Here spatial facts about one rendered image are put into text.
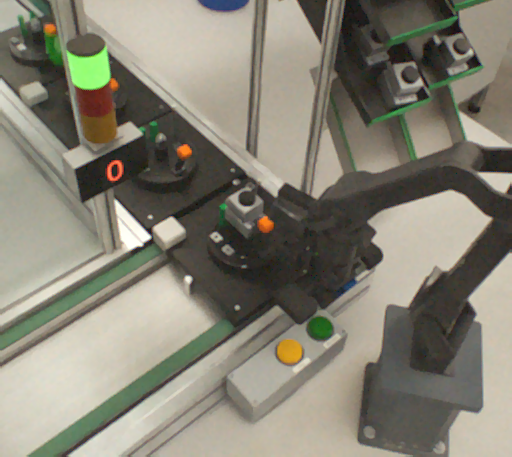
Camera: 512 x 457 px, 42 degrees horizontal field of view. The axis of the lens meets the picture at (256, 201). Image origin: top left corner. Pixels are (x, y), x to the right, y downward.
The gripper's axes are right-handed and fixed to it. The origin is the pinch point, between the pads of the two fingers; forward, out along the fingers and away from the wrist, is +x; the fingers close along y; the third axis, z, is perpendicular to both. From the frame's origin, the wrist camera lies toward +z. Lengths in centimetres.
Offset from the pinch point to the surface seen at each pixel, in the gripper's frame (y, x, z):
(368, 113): -22.2, -15.7, 14.3
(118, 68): -13, 9, 78
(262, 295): 3.3, 8.8, 10.3
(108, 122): 16.5, -23.8, 30.8
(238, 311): 8.6, 8.8, 10.6
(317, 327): 0.7, 8.6, -0.3
